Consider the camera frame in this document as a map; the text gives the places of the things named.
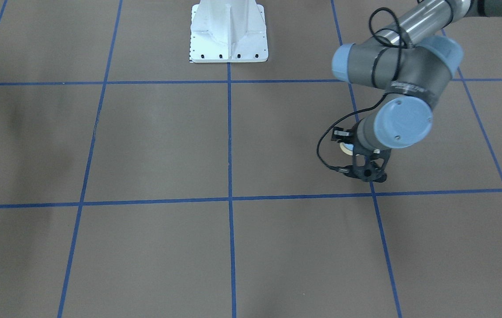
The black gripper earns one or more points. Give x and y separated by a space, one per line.
352 138

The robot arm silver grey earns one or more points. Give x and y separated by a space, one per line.
412 64

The brown paper mat blue grid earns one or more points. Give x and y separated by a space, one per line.
135 184

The white pedestal column with base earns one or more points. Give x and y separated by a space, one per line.
228 31

